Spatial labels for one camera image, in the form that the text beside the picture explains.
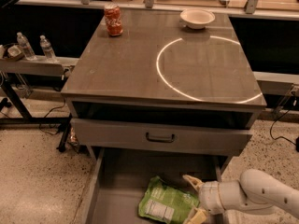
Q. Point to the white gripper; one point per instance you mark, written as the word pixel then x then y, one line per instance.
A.
pixel 208 195

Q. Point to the green rice chip bag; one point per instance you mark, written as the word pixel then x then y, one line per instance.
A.
pixel 165 203

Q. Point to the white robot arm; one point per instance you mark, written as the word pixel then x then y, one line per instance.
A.
pixel 255 192

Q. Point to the open middle drawer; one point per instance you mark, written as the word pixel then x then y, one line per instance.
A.
pixel 121 177

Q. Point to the grey drawer cabinet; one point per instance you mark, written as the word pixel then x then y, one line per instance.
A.
pixel 159 71

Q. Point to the white bowl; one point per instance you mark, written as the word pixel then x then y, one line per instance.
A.
pixel 197 18

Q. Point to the right clear water bottle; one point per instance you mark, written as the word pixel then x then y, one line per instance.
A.
pixel 47 49

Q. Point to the clear water bottle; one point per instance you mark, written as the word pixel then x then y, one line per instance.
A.
pixel 25 47
pixel 47 49

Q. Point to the orange soda can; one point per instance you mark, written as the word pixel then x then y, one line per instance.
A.
pixel 113 19

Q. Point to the left clear water bottle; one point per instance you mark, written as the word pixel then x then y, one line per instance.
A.
pixel 25 47

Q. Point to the grey side bench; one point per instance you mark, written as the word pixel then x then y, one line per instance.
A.
pixel 38 67

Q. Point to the small round container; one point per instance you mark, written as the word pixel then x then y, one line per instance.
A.
pixel 12 52

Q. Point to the top drawer with black handle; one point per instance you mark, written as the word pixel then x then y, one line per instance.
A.
pixel 155 137

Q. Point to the back shelf rail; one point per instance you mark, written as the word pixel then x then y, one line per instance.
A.
pixel 149 0

